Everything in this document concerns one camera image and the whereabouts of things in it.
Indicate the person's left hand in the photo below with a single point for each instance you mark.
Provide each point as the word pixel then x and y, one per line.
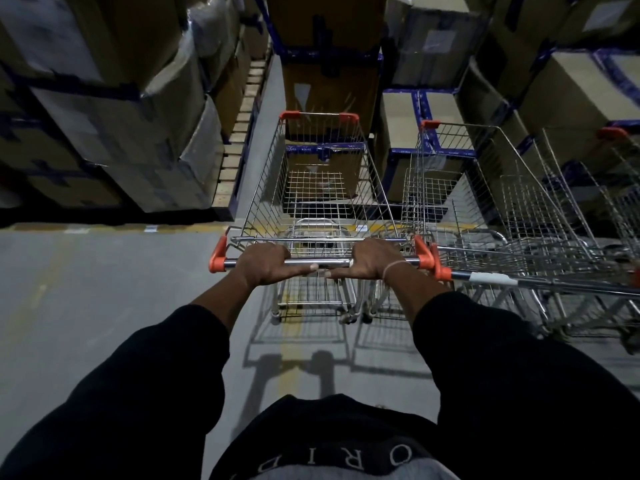
pixel 265 264

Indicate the person's right hand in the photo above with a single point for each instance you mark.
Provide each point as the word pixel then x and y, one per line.
pixel 375 259

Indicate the person's right thumb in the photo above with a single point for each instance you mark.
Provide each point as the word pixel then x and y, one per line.
pixel 339 272

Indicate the person's left thumb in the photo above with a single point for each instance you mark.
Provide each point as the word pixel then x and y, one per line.
pixel 302 268

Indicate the person's right forearm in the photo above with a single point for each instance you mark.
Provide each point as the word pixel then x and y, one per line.
pixel 415 294

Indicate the person's left forearm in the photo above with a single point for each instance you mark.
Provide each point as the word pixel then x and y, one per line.
pixel 225 300

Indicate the thin thread wristband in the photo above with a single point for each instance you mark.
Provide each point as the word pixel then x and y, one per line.
pixel 395 264

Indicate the wooden pallet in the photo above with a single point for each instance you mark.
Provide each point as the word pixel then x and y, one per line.
pixel 240 139

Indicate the black shirt with lettering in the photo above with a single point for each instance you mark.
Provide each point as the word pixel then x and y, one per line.
pixel 325 434

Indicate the stack of plastic-wrapped cardboard boxes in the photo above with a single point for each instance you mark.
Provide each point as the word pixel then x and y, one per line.
pixel 125 109

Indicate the stack of pale blue-taped boxes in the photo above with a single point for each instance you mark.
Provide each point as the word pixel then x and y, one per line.
pixel 550 79

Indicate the metal shopping cart orange corners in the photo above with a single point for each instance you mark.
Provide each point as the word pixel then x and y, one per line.
pixel 625 194

